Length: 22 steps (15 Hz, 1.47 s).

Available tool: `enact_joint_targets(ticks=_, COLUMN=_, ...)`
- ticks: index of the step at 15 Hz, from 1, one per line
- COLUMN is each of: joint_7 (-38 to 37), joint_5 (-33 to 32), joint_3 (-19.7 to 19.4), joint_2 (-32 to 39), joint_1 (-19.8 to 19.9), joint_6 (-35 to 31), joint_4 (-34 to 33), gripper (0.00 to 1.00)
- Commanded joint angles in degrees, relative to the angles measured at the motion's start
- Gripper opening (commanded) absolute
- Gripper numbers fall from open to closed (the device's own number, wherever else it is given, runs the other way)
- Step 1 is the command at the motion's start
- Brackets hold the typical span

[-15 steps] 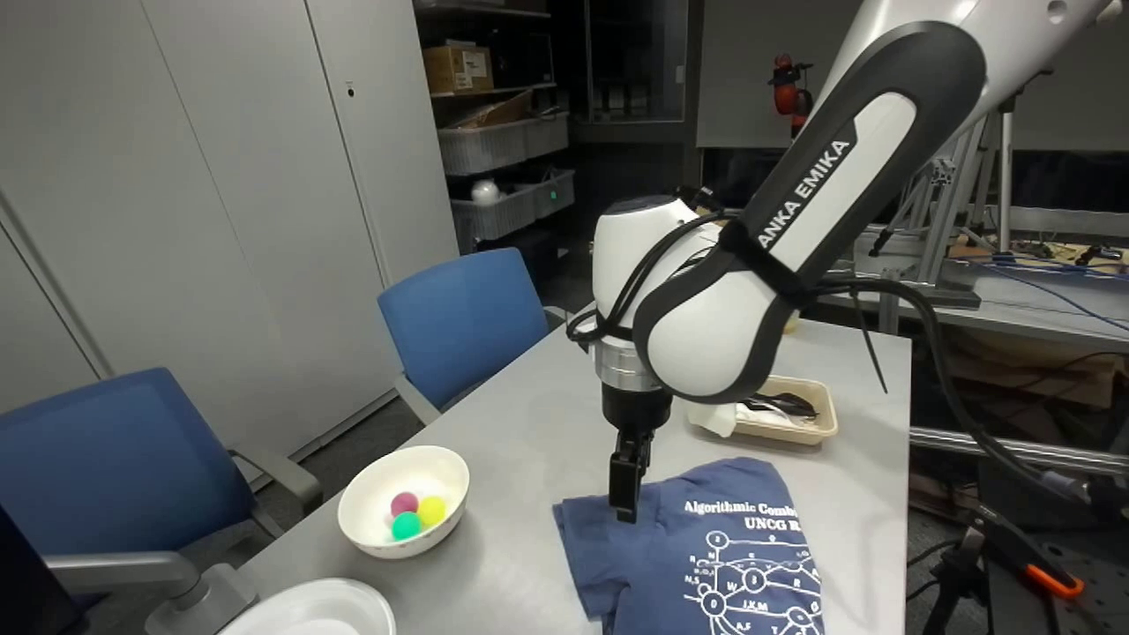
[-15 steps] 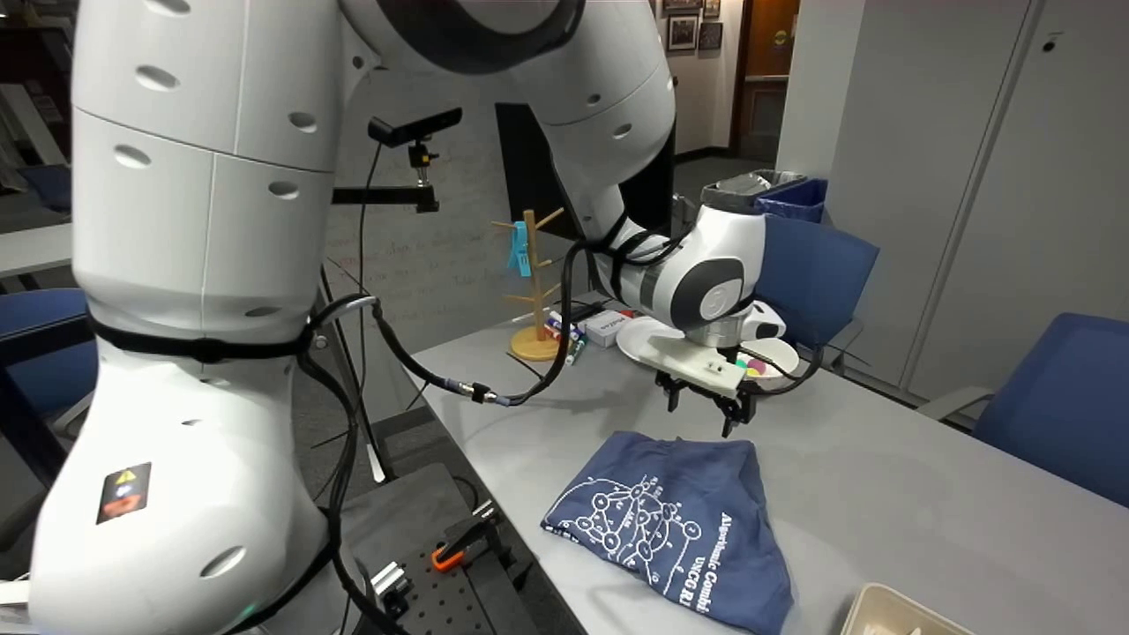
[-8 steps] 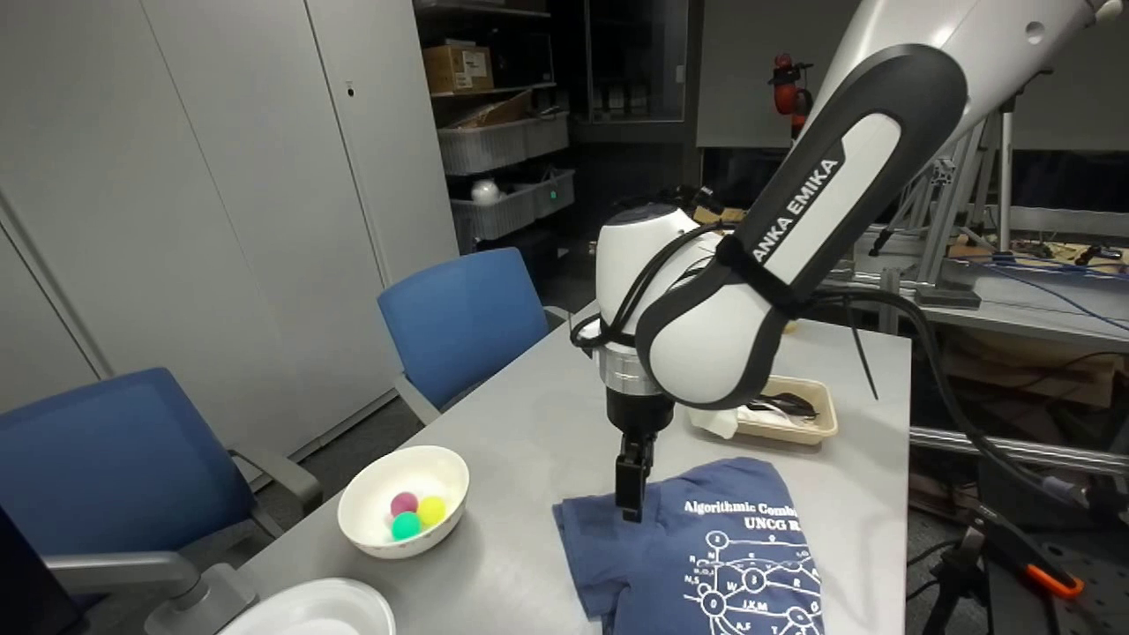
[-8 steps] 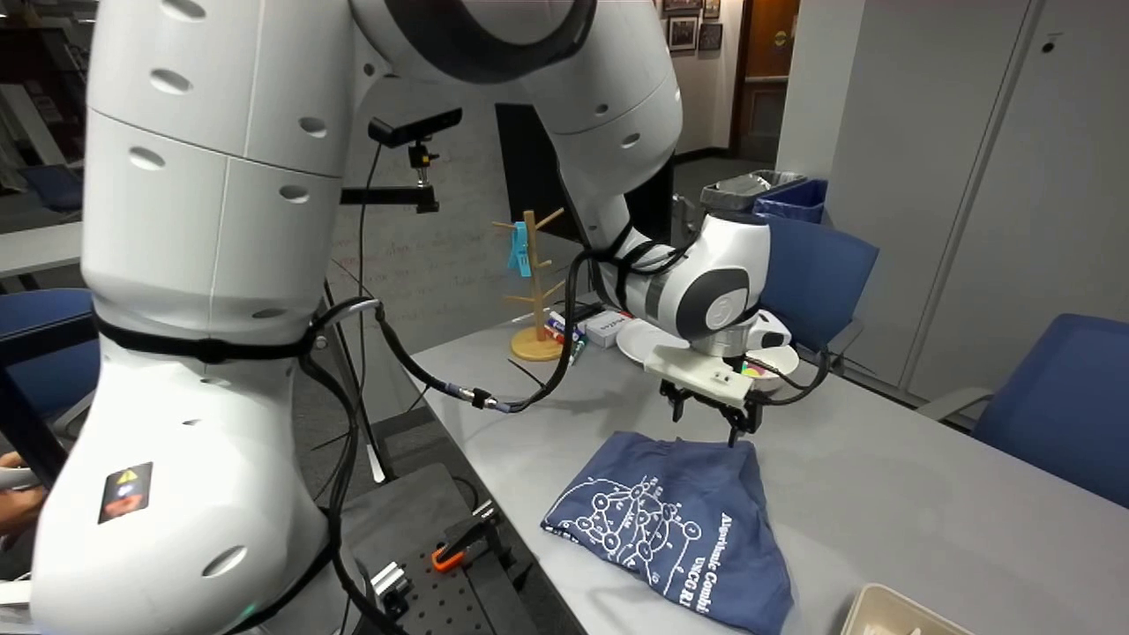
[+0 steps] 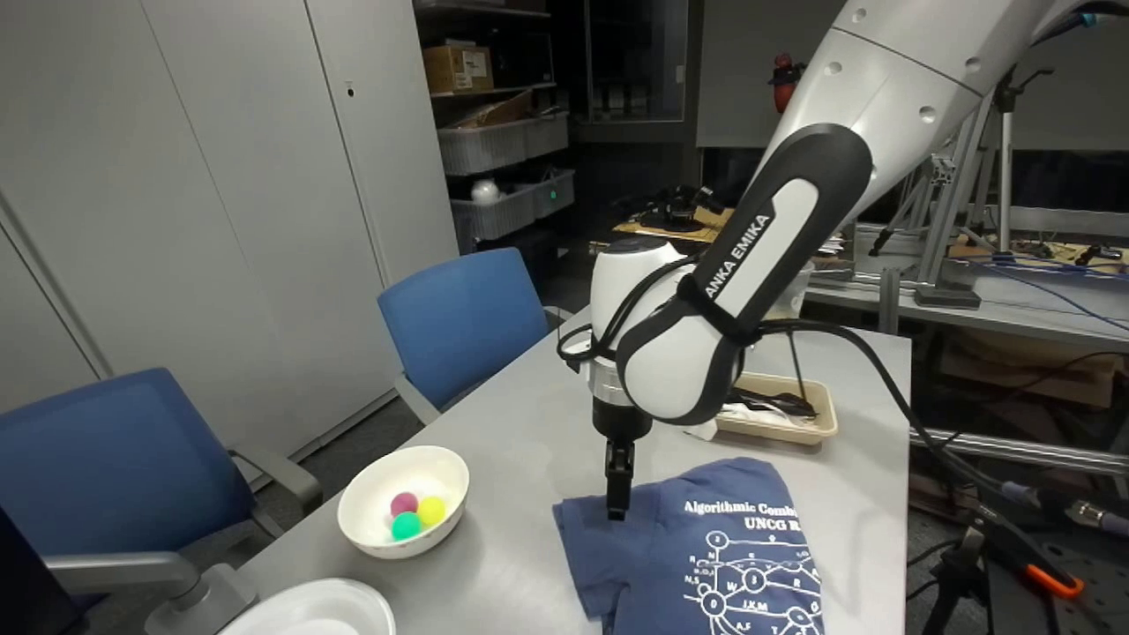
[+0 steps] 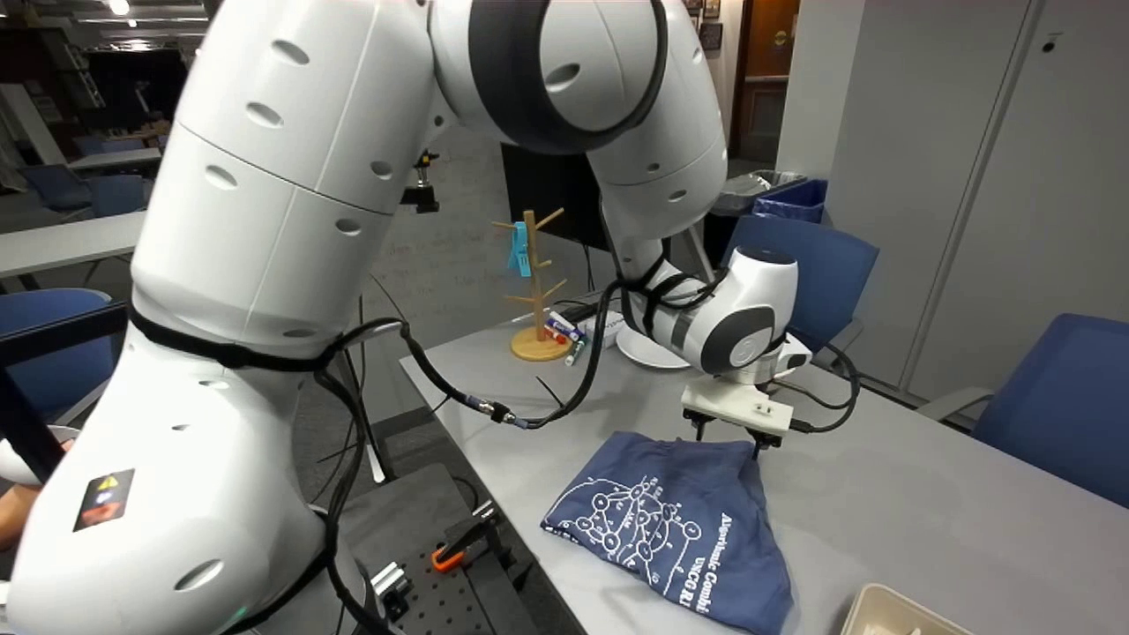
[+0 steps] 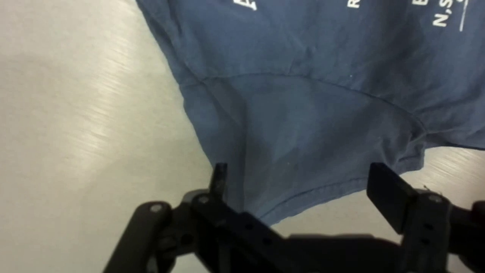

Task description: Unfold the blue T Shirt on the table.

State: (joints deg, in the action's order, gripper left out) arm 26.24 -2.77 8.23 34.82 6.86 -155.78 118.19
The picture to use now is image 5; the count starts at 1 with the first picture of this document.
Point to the white round object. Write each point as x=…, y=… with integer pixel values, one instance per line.
x=485, y=190

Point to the green ball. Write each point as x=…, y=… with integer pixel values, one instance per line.
x=406, y=528

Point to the blue office chair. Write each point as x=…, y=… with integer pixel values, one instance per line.
x=119, y=459
x=472, y=318

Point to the white plate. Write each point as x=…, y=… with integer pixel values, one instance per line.
x=318, y=610

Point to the silver tripod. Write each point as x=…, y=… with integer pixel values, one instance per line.
x=939, y=248

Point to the grey storage cabinet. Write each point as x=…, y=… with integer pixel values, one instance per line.
x=177, y=176

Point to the cardboard box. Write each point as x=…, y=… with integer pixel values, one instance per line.
x=459, y=66

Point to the pink ball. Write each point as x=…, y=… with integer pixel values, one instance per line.
x=404, y=501

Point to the grey storage bin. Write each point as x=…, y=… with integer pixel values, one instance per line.
x=497, y=142
x=515, y=208

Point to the orange black clamp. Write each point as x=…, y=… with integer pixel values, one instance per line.
x=1052, y=583

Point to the cluttered wooden table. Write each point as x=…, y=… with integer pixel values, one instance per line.
x=657, y=222

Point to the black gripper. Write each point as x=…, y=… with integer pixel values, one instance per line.
x=618, y=449

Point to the metal workbench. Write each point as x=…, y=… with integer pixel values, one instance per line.
x=1034, y=305

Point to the black tripod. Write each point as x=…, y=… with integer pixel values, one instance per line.
x=964, y=565

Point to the blue printed T-shirt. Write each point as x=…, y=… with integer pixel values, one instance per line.
x=657, y=550

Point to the white bowl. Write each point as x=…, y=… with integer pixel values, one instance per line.
x=445, y=469

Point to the beige plastic tray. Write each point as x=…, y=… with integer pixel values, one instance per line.
x=813, y=425

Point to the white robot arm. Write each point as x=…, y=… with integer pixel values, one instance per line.
x=893, y=81

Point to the black plastic cutlery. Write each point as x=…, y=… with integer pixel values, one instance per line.
x=782, y=408

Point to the yellow ball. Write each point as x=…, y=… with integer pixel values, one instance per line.
x=433, y=508

